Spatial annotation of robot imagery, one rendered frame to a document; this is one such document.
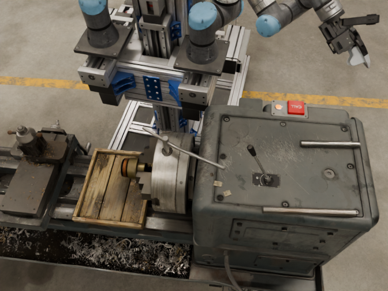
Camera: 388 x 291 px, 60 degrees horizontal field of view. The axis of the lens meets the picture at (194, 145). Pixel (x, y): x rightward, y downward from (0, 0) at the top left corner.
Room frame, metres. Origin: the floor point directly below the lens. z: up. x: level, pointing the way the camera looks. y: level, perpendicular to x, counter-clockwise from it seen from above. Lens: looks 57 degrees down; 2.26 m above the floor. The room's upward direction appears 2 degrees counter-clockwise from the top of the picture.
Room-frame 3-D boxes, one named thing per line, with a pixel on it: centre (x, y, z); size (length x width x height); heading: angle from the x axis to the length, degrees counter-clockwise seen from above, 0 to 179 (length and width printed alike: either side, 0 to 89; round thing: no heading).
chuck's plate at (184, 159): (0.62, 0.03, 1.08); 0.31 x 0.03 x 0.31; 171
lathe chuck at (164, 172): (0.63, 0.10, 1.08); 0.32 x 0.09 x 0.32; 171
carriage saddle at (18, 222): (0.73, 0.75, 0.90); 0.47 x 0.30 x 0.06; 171
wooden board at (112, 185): (0.67, 0.35, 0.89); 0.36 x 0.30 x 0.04; 171
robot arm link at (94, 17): (1.35, 0.42, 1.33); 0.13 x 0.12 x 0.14; 6
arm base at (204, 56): (1.21, -0.05, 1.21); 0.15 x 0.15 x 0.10
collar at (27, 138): (0.80, 0.69, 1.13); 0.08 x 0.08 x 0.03
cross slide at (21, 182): (0.74, 0.70, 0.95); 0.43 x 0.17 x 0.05; 171
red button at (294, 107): (0.79, -0.39, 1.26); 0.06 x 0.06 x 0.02; 81
